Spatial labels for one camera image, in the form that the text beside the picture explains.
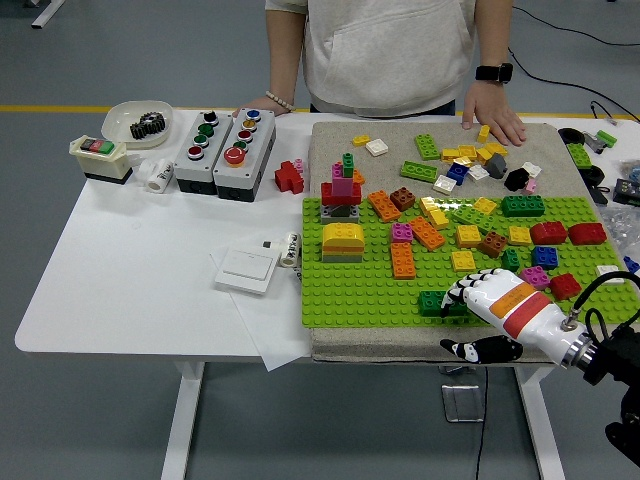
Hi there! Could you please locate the person's right hand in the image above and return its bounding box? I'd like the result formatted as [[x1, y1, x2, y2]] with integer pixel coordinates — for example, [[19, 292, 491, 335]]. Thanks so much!
[[232, 97, 292, 119]]

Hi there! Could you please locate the person's left hand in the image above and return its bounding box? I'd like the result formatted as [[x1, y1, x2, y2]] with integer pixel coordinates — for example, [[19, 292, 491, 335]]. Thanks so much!
[[460, 79, 527, 147]]

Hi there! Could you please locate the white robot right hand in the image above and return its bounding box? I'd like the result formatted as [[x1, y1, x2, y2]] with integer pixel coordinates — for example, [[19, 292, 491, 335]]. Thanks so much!
[[438, 267, 587, 369]]

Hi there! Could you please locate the red four-stud brick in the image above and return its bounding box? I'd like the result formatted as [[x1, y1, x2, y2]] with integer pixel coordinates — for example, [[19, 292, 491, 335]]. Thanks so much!
[[548, 272, 583, 301]]

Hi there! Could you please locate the dark green eight-stud brick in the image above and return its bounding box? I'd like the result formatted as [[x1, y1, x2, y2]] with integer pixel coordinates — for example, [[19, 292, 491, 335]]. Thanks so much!
[[417, 289, 469, 318], [501, 194, 546, 218]]

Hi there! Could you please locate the brown four-stud brick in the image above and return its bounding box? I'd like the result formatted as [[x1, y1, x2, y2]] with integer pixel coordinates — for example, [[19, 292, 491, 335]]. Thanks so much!
[[389, 186, 417, 211], [477, 230, 508, 259]]

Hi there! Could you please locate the black brick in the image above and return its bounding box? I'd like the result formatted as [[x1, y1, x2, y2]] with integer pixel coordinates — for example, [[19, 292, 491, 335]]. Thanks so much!
[[503, 167, 532, 192]]

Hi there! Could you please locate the lime green eight-stud brick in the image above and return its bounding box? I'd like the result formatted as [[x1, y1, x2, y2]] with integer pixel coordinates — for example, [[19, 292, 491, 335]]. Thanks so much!
[[413, 132, 442, 161], [452, 203, 497, 232], [399, 159, 439, 182]]

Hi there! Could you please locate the red rounded brick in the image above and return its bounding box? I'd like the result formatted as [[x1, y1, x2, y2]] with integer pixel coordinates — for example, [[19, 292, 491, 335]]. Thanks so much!
[[529, 221, 569, 246], [567, 222, 608, 246]]

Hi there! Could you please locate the red cross-shaped brick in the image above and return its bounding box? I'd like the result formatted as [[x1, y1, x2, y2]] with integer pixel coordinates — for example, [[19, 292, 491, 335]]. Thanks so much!
[[274, 159, 306, 195]]

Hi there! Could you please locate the red wide brick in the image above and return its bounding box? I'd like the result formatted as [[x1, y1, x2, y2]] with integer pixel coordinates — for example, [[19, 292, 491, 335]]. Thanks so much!
[[320, 180, 363, 207]]

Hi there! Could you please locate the pink tall brick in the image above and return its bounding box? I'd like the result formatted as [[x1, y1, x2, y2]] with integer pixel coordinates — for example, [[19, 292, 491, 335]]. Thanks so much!
[[331, 162, 356, 199]]

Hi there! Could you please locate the orange eight-stud brick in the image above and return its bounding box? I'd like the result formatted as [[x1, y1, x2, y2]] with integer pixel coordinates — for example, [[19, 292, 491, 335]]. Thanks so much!
[[367, 190, 404, 222], [390, 241, 418, 280], [409, 215, 447, 250]]

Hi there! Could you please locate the grey studded base brick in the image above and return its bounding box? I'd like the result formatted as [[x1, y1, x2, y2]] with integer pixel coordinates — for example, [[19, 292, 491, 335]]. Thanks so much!
[[320, 202, 362, 225]]

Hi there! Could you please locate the yellow rounded brick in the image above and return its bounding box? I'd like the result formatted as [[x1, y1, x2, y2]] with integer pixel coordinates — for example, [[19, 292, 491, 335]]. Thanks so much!
[[322, 222, 365, 246]]

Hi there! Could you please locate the green studded baseplate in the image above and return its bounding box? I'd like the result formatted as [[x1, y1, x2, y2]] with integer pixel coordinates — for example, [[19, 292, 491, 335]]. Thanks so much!
[[301, 196, 629, 329]]

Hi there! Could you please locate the black wristwatch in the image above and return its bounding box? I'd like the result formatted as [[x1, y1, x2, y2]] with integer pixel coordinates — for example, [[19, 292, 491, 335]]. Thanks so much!
[[474, 62, 515, 85]]

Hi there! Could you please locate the grey emergency-stop control box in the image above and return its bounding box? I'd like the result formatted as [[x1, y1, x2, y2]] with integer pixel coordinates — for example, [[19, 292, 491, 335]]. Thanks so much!
[[213, 107, 277, 203]]

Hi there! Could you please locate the grey four-button control box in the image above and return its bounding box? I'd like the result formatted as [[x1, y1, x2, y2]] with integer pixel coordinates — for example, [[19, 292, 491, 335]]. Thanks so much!
[[173, 109, 235, 195]]

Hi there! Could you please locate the grey-brown foam mat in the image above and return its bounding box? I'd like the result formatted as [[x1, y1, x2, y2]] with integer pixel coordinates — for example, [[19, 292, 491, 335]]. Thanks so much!
[[305, 120, 632, 365]]

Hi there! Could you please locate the silver floor outlet box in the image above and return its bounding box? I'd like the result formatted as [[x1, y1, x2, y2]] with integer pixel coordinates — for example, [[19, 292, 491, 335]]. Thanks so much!
[[441, 382, 486, 424]]

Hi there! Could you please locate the black metal gear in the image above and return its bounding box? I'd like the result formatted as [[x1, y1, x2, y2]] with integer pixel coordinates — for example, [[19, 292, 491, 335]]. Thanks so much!
[[129, 110, 168, 140]]

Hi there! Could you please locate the person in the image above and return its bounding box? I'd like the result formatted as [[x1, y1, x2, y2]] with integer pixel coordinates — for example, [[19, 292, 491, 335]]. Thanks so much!
[[232, 0, 527, 147]]

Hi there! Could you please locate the white pipe tee fitting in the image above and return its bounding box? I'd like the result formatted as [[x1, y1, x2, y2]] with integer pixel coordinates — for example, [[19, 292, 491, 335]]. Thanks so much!
[[127, 152, 176, 193]]

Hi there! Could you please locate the white table leg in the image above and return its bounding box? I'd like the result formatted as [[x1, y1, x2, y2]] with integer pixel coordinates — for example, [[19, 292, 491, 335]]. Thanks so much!
[[514, 367, 567, 480], [160, 360, 206, 480]]

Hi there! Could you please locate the clear plastic bag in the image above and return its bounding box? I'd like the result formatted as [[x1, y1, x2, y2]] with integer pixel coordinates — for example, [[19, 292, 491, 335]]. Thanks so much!
[[599, 202, 640, 261]]

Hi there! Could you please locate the white plastic bowl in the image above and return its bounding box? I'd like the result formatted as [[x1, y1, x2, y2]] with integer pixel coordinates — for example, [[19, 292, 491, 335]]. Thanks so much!
[[101, 99, 175, 150]]

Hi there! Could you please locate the white printed cylinder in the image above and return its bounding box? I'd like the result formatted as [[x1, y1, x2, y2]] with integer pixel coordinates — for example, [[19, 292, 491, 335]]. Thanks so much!
[[278, 230, 301, 269]]

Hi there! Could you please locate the black display device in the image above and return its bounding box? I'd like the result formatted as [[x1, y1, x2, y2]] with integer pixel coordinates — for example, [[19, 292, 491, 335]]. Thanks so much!
[[613, 177, 640, 205]]

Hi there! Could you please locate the white furniture foot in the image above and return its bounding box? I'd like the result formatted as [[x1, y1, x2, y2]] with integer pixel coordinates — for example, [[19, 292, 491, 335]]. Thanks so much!
[[30, 0, 66, 29]]

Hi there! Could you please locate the white paper sheet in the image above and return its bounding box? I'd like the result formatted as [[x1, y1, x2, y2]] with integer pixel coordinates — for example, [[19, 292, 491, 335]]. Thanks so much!
[[208, 252, 314, 373]]

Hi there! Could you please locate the bead bracelet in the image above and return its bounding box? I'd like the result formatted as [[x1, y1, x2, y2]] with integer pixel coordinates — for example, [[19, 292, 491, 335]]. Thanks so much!
[[264, 89, 296, 112]]

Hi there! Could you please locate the black floor cable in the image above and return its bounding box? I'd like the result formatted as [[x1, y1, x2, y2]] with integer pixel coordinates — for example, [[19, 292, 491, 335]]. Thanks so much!
[[512, 4, 640, 47], [505, 45, 640, 124]]

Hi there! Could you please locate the black hanging cable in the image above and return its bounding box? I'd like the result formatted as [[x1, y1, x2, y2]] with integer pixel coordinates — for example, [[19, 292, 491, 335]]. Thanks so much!
[[474, 367, 490, 480]]

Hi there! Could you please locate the black cable with plug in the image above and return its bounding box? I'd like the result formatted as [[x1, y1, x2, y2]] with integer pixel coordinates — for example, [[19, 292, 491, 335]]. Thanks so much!
[[589, 99, 627, 126]]

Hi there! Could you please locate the white wall switch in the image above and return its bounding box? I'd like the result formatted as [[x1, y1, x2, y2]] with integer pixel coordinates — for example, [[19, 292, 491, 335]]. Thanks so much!
[[214, 247, 282, 296]]

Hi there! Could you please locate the cream switch box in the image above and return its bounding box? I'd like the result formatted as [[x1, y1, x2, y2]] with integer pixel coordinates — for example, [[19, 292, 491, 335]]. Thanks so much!
[[68, 134, 134, 185]]

